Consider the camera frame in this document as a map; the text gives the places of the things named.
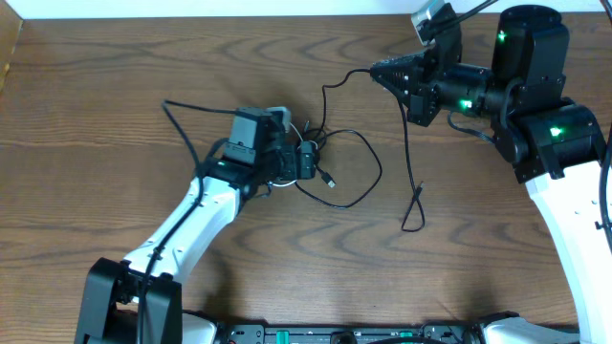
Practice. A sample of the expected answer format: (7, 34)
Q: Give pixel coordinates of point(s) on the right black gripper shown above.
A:
(422, 105)

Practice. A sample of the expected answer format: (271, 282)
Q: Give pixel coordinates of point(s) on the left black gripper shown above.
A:
(293, 171)

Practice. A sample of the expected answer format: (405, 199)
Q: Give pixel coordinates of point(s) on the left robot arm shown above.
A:
(139, 299)

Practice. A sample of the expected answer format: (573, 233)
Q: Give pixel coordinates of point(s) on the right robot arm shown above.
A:
(555, 146)

